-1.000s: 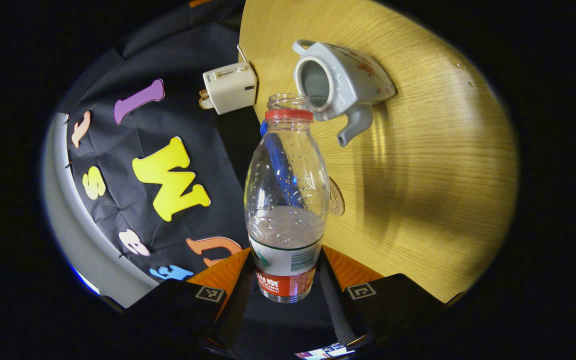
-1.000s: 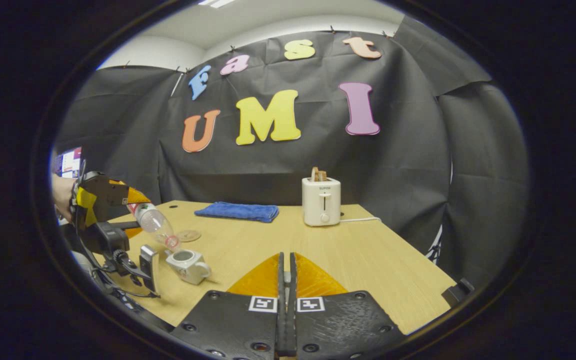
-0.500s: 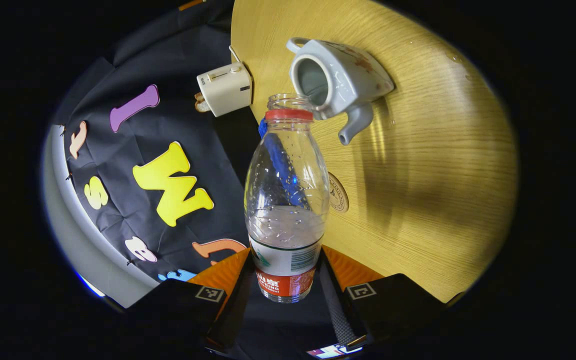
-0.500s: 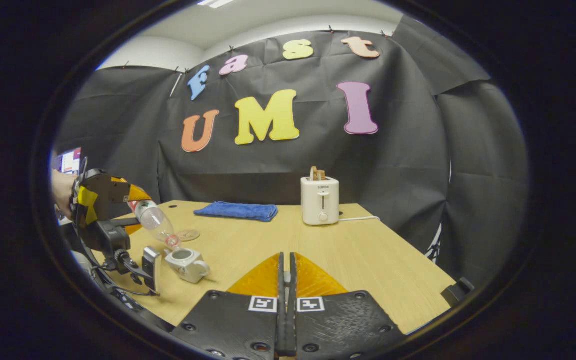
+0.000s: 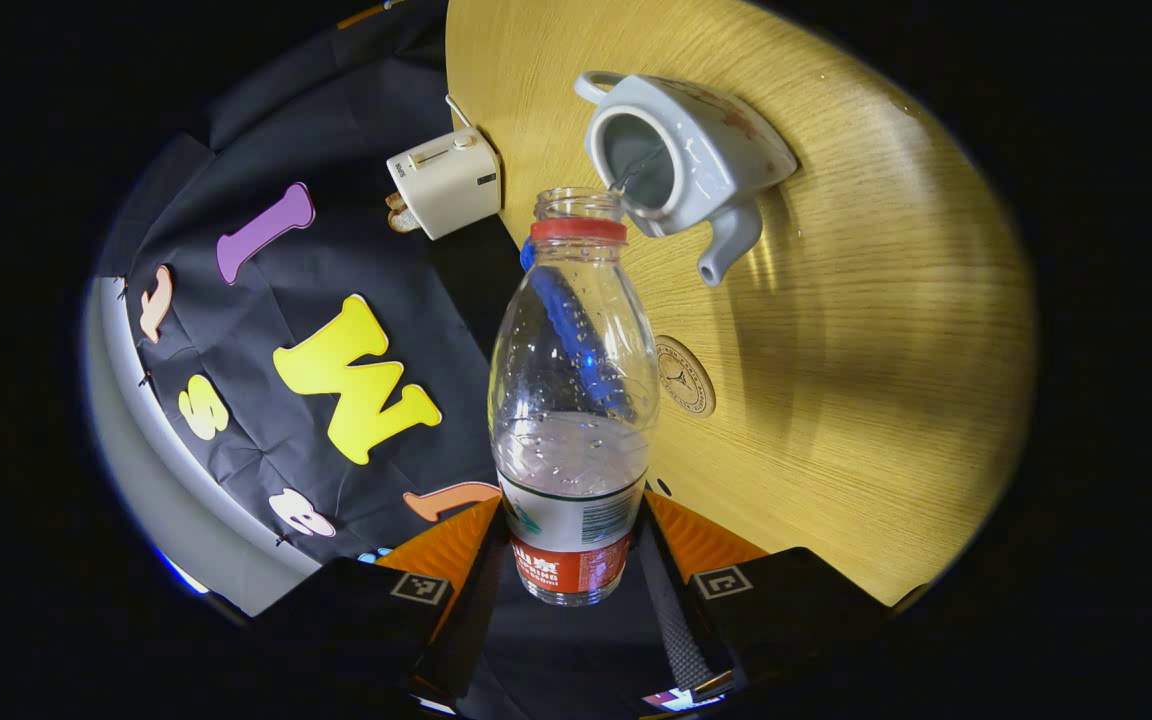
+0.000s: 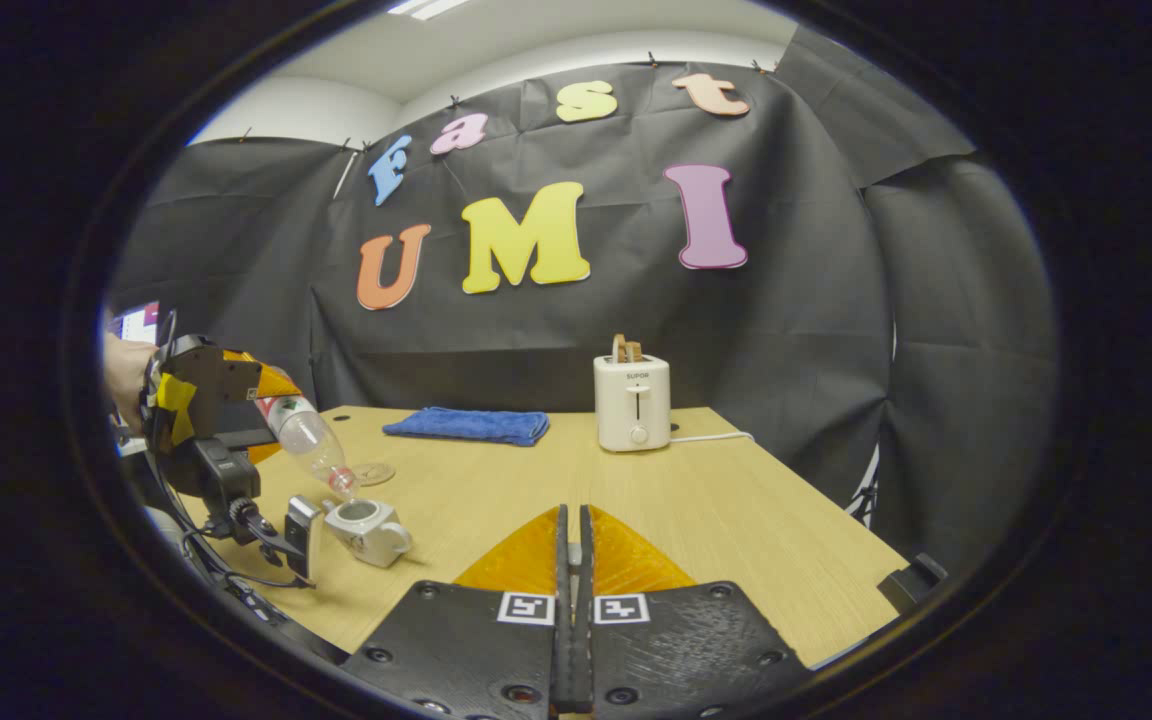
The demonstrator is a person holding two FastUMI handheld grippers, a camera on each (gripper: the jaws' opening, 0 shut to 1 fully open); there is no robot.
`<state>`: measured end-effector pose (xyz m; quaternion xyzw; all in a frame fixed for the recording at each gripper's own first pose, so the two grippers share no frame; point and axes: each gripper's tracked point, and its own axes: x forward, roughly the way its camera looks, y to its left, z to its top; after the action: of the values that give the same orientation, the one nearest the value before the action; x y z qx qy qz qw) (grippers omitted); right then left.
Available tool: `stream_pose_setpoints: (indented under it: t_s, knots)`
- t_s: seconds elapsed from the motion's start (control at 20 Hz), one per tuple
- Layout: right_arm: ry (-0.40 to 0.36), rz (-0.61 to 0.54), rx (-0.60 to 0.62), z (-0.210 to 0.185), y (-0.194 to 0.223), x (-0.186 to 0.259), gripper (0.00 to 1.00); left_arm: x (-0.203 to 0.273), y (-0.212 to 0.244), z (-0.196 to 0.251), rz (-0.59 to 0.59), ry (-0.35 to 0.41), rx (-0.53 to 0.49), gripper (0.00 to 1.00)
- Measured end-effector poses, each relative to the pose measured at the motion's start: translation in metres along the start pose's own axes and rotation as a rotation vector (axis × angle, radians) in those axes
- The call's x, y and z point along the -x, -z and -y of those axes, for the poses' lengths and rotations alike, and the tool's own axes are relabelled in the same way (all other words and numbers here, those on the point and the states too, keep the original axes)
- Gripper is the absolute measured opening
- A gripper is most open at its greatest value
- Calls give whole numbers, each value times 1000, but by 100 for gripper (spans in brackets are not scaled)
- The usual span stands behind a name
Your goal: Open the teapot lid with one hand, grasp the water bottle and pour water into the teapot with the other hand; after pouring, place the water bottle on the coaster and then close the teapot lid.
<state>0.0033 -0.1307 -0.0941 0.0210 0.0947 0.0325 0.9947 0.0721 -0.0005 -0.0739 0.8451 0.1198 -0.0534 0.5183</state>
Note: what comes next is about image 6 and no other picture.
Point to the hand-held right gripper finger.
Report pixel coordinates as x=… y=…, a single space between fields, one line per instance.
x=563 y=650
x=584 y=650

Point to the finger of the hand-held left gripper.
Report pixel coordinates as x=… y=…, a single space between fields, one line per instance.
x=216 y=375
x=236 y=438

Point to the clear plastic water bottle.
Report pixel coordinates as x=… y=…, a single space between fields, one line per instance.
x=301 y=432

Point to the white teacup lid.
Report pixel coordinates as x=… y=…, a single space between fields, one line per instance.
x=574 y=556

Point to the round wooden coaster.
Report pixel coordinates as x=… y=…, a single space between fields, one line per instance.
x=381 y=473

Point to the white teacup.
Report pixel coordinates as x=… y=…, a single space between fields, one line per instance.
x=366 y=540

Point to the computer monitor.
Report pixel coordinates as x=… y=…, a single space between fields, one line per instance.
x=136 y=325

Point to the blue towel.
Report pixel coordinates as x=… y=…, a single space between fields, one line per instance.
x=471 y=425

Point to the white toaster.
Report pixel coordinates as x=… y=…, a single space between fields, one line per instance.
x=631 y=400

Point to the light bread slice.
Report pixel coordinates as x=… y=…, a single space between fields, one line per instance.
x=620 y=348

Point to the ceiling light panel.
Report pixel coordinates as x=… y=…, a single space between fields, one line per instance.
x=428 y=7

